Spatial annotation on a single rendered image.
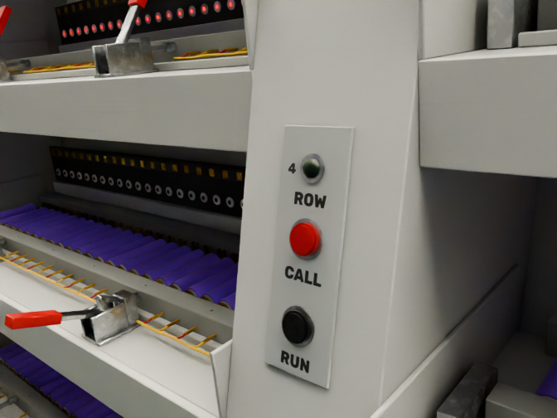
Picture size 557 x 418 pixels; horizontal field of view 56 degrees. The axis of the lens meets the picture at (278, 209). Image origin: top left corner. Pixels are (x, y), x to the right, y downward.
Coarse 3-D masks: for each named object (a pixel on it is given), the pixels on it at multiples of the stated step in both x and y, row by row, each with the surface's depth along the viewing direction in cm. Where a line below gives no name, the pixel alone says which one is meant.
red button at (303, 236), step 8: (304, 224) 25; (296, 232) 25; (304, 232) 25; (312, 232) 25; (296, 240) 25; (304, 240) 25; (312, 240) 24; (296, 248) 25; (304, 248) 25; (312, 248) 25
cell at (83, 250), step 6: (120, 234) 59; (126, 234) 59; (132, 234) 59; (102, 240) 57; (108, 240) 57; (114, 240) 58; (84, 246) 56; (90, 246) 56; (96, 246) 56; (84, 252) 55
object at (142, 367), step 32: (0, 192) 76; (32, 192) 80; (64, 192) 78; (96, 192) 71; (224, 224) 55; (0, 288) 52; (32, 288) 51; (0, 320) 52; (32, 352) 48; (64, 352) 43; (96, 352) 39; (128, 352) 38; (160, 352) 38; (192, 352) 38; (224, 352) 29; (96, 384) 40; (128, 384) 36; (160, 384) 34; (192, 384) 34; (224, 384) 29; (128, 416) 38; (160, 416) 34; (192, 416) 32; (224, 416) 29
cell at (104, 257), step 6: (138, 240) 56; (144, 240) 56; (150, 240) 56; (120, 246) 55; (126, 246) 55; (132, 246) 55; (138, 246) 55; (108, 252) 53; (114, 252) 53; (120, 252) 54; (102, 258) 52; (108, 258) 53
